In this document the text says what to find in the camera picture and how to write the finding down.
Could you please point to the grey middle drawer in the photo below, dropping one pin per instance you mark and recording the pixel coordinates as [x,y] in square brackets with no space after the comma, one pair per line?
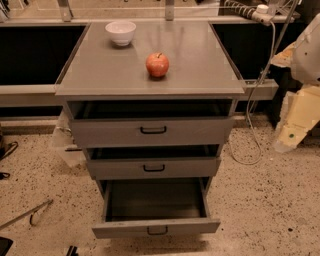
[153,162]

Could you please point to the grey drawer cabinet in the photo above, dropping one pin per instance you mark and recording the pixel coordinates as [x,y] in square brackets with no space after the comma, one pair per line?
[198,68]

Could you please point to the white ceramic bowl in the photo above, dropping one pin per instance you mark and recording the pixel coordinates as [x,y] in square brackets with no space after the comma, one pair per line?
[121,32]

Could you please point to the black clip on floor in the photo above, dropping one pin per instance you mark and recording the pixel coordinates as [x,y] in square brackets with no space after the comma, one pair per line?
[72,251]

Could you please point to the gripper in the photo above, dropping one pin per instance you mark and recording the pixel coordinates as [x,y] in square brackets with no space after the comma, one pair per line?
[307,56]

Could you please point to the clear plastic bag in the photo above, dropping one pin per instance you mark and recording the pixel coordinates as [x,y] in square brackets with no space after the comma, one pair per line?
[62,142]

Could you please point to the metal rod on floor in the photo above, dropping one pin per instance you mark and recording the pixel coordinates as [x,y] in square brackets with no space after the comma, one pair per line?
[23,215]

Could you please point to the grey top drawer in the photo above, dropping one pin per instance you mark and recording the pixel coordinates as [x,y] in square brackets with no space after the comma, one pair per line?
[121,123]

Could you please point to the red apple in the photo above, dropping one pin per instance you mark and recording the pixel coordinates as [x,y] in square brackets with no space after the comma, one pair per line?
[157,64]

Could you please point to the grey bottom drawer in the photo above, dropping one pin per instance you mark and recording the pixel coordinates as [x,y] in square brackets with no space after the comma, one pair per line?
[155,207]

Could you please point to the white power strip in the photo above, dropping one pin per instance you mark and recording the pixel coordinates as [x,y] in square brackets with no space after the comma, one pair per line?
[258,14]

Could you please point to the black object bottom left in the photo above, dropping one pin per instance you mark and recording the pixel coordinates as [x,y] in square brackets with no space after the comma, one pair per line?
[5,245]

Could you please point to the grey drawer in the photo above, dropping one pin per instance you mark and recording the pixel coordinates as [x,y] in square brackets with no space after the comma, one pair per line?
[155,207]
[121,123]
[153,162]

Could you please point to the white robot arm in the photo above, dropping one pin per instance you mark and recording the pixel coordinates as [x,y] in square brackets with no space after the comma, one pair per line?
[310,38]

